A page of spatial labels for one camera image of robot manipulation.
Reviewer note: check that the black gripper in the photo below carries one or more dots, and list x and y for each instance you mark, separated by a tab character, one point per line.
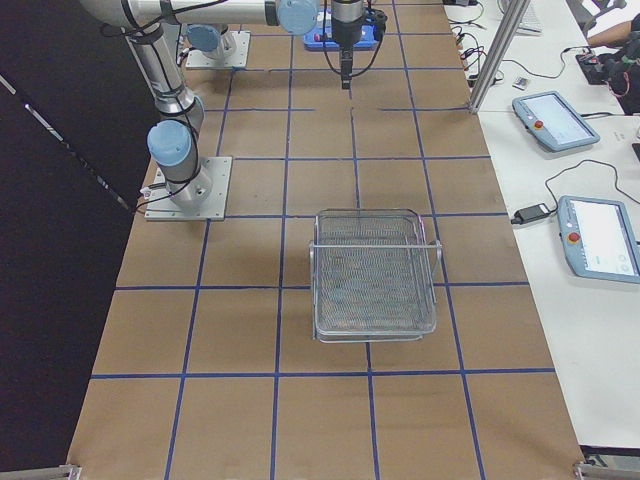
345	30

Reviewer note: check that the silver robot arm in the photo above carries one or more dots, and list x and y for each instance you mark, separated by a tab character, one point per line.
295	17
189	178

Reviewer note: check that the person forearm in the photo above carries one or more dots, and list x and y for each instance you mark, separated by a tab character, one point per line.
612	37

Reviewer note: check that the far teach pendant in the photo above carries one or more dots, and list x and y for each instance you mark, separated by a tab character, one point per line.
553	122

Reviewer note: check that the teach pendant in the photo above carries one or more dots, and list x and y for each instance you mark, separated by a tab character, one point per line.
553	122
598	239

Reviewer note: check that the black power adapter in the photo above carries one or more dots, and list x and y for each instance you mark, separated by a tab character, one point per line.
530	214

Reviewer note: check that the near teach pendant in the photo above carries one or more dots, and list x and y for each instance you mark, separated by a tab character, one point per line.
598	239

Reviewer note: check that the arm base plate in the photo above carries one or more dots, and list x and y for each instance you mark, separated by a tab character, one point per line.
204	198
212	50

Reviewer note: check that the aluminium frame post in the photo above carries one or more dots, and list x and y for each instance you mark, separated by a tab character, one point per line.
500	44

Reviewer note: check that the silver wire mesh shelf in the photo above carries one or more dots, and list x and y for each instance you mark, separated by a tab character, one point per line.
371	276

